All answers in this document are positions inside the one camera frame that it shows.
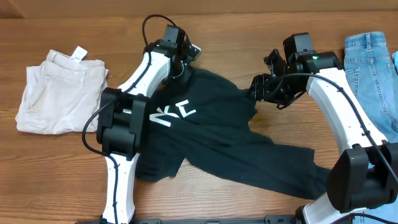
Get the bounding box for black t-shirt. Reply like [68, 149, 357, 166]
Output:
[136, 68, 329, 199]

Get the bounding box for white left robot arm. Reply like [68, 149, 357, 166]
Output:
[96, 40, 201, 223]

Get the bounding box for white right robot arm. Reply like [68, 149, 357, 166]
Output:
[249, 49, 397, 223]

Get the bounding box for blue denim jeans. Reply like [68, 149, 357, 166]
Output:
[343, 32, 397, 142]

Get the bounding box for light blue cloth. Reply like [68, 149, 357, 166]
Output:
[392, 52, 398, 72]

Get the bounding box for beige folded pants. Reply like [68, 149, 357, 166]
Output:
[15, 47, 108, 134]

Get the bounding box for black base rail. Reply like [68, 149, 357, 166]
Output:
[74, 214, 299, 224]

